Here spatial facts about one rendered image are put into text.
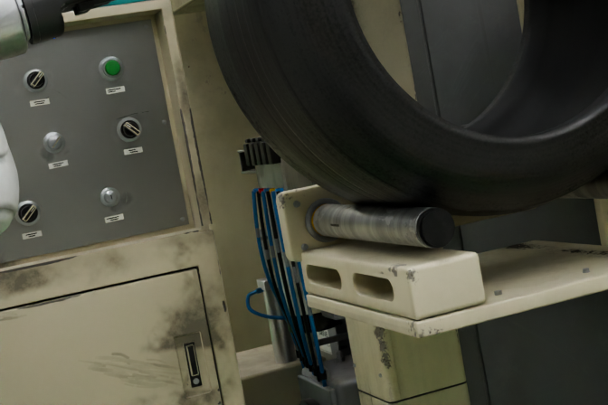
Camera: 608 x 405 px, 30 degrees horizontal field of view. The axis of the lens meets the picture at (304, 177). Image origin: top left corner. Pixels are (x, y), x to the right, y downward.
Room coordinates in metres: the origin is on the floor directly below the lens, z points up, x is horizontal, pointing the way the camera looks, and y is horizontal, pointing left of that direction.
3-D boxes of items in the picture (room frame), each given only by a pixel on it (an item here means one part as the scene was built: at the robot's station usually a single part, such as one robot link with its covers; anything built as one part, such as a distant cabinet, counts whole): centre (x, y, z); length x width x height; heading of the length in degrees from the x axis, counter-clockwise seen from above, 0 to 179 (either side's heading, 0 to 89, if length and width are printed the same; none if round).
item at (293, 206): (1.62, -0.15, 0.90); 0.40 x 0.03 x 0.10; 109
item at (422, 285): (1.40, -0.07, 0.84); 0.36 x 0.09 x 0.06; 19
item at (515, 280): (1.45, -0.21, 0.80); 0.37 x 0.36 x 0.02; 109
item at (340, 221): (1.40, -0.08, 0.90); 0.35 x 0.05 x 0.05; 19
